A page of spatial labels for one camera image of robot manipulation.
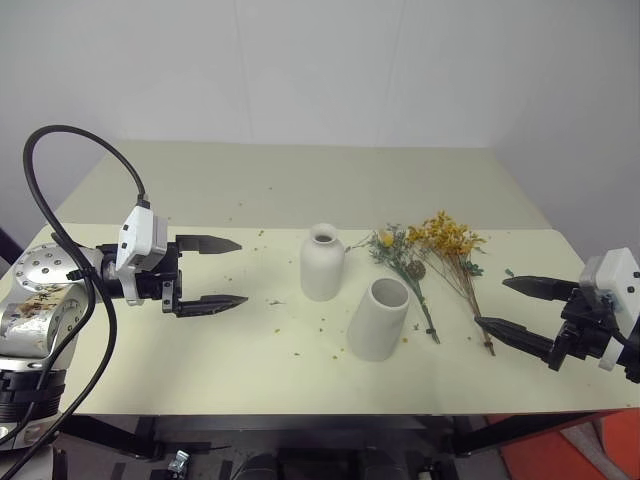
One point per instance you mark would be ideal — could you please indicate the white cylinder vase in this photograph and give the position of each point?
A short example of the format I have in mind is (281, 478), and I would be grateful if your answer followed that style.
(375, 325)

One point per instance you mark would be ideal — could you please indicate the black table frame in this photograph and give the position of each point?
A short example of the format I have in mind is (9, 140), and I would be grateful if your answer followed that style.
(310, 425)

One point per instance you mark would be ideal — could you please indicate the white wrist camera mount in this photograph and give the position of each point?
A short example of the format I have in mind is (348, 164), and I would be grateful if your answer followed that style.
(140, 230)
(617, 280)

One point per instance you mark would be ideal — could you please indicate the dark rounded shape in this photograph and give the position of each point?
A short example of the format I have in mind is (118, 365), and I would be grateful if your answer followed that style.
(257, 467)

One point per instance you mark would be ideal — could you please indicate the orange object under table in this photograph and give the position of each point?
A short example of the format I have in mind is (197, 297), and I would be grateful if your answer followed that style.
(575, 445)

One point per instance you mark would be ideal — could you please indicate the green-stemmed dried flower bunch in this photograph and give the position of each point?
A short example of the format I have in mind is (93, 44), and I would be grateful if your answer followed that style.
(400, 252)

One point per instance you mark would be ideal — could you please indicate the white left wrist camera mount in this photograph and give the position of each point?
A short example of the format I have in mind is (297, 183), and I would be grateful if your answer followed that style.
(140, 230)

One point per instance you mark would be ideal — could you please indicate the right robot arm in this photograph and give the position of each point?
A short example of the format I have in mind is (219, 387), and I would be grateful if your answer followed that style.
(633, 372)

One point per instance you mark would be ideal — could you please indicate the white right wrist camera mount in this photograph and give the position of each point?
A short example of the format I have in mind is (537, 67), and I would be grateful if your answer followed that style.
(617, 280)

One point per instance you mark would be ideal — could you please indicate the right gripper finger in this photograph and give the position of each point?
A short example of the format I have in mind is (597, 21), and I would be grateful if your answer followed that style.
(515, 335)
(542, 288)

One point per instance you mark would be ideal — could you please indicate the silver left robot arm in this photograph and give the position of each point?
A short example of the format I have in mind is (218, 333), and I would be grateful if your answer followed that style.
(44, 271)

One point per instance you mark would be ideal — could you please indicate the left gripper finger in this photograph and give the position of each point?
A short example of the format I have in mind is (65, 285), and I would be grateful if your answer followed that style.
(212, 305)
(210, 244)

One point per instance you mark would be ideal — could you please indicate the yellow dried flower bunch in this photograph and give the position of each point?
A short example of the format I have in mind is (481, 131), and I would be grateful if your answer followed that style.
(447, 237)

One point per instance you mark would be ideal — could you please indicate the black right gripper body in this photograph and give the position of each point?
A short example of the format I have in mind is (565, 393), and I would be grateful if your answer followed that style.
(582, 325)

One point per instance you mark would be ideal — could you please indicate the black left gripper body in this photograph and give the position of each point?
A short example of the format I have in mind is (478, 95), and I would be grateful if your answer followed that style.
(154, 282)

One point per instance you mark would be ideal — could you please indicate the small metal clamp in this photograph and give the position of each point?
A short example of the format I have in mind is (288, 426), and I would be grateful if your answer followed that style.
(179, 461)

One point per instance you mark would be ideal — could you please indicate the white bottle-shaped vase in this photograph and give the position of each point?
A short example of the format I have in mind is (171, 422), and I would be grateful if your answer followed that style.
(322, 265)

